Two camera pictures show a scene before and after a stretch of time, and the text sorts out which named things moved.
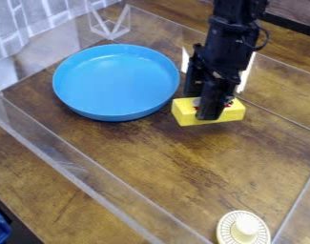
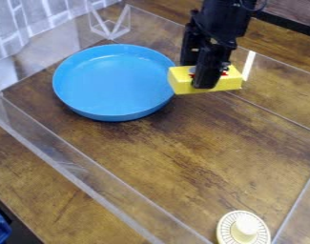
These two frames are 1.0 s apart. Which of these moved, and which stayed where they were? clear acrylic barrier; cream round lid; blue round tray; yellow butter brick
Moved: yellow butter brick
Stayed: blue round tray; cream round lid; clear acrylic barrier
